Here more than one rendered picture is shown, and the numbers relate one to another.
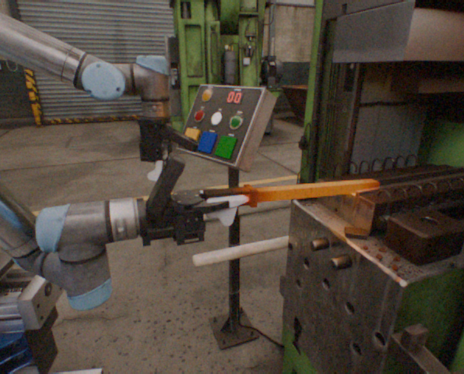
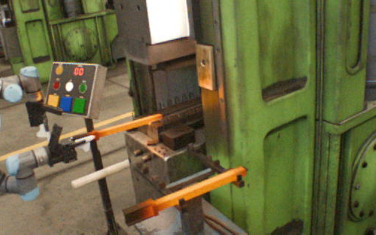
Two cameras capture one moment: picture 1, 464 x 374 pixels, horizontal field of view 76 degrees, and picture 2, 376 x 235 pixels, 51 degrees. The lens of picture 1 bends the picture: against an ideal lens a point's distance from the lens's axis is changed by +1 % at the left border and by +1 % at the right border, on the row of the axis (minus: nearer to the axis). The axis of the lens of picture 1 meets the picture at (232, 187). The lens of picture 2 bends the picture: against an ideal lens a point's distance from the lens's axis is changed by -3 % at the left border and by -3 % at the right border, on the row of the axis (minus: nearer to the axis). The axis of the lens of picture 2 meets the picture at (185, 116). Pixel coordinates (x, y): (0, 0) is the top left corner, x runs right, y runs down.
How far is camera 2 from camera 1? 1.13 m
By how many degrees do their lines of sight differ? 12
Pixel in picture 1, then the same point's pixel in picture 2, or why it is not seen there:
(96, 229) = (31, 161)
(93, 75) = (9, 93)
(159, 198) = (54, 143)
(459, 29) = (171, 47)
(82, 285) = (28, 187)
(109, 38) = not seen: outside the picture
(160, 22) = not seen: outside the picture
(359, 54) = (135, 58)
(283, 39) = not seen: outside the picture
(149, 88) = (30, 86)
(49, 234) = (14, 166)
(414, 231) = (169, 136)
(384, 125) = (172, 77)
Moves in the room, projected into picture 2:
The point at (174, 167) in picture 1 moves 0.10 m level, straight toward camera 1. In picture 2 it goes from (58, 129) to (63, 137)
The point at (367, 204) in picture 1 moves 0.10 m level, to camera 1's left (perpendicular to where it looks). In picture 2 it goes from (154, 128) to (132, 132)
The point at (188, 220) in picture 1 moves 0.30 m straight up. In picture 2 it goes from (68, 151) to (52, 79)
